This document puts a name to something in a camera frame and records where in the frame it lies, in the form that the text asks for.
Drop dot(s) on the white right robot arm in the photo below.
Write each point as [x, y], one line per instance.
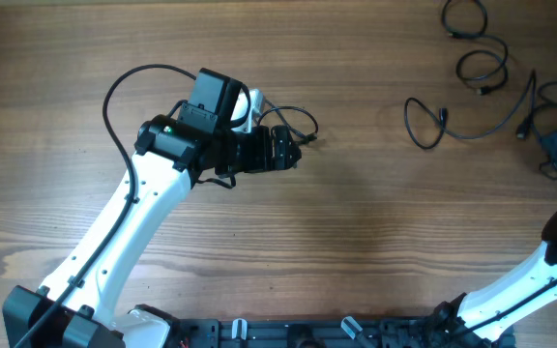
[482, 316]

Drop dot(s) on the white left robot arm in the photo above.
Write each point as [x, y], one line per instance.
[218, 129]

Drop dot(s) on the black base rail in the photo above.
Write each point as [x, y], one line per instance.
[400, 332]

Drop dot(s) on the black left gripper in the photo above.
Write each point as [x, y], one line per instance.
[261, 160]

